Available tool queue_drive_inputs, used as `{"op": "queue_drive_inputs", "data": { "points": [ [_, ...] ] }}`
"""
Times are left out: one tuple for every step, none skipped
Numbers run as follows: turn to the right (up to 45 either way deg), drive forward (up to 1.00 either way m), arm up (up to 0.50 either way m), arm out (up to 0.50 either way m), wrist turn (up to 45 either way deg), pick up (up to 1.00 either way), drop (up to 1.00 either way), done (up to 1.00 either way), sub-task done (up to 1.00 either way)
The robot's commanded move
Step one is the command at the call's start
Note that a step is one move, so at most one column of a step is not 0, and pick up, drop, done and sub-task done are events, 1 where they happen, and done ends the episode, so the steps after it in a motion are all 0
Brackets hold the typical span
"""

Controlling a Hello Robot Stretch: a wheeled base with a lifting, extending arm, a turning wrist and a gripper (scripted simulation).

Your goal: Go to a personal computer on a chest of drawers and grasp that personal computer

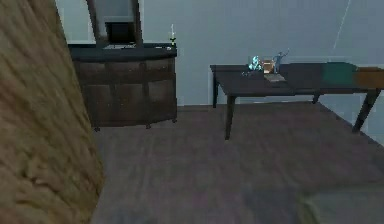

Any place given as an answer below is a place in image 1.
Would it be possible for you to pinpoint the black laptop computer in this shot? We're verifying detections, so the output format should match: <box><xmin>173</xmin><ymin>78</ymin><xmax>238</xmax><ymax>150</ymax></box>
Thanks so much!
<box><xmin>102</xmin><ymin>21</ymin><xmax>138</xmax><ymax>51</ymax></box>

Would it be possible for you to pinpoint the brown framed mirror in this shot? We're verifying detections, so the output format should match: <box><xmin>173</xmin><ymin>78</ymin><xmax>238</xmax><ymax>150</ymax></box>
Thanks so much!
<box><xmin>85</xmin><ymin>0</ymin><xmax>144</xmax><ymax>48</ymax></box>

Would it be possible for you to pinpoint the cyan glass ornament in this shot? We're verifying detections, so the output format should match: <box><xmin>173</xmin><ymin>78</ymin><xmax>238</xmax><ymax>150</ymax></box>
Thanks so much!
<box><xmin>248</xmin><ymin>55</ymin><xmax>264</xmax><ymax>72</ymax></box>

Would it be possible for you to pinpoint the blue grey figurine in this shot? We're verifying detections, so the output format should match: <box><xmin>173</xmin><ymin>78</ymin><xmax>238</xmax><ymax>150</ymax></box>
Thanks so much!
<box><xmin>272</xmin><ymin>49</ymin><xmax>290</xmax><ymax>74</ymax></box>

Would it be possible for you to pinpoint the orange brown box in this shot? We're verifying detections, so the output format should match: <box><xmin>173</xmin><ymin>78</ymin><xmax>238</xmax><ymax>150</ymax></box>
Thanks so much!
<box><xmin>353</xmin><ymin>66</ymin><xmax>384</xmax><ymax>90</ymax></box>

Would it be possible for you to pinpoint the dark brown wooden table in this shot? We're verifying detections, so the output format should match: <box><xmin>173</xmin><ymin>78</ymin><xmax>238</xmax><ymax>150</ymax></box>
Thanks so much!
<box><xmin>209</xmin><ymin>62</ymin><xmax>384</xmax><ymax>141</ymax></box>

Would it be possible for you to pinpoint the white candle on green holder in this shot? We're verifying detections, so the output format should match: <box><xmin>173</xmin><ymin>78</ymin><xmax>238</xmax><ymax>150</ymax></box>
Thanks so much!
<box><xmin>169</xmin><ymin>23</ymin><xmax>177</xmax><ymax>47</ymax></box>

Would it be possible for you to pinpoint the dark brown chest of drawers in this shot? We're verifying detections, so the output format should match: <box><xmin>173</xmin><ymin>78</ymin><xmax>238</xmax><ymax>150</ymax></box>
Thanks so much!
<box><xmin>67</xmin><ymin>42</ymin><xmax>179</xmax><ymax>132</ymax></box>

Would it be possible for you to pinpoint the small brown box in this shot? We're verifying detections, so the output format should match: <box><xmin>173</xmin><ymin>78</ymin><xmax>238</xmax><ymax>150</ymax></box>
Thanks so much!
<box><xmin>262</xmin><ymin>59</ymin><xmax>275</xmax><ymax>75</ymax></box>

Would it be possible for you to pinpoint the teal box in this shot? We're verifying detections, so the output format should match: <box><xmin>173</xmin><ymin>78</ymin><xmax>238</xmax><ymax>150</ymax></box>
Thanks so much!
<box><xmin>321</xmin><ymin>61</ymin><xmax>358</xmax><ymax>87</ymax></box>

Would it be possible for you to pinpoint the tan woven fabric furniture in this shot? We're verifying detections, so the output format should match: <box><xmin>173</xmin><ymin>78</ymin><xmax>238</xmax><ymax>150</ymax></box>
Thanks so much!
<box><xmin>0</xmin><ymin>0</ymin><xmax>105</xmax><ymax>224</ymax></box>

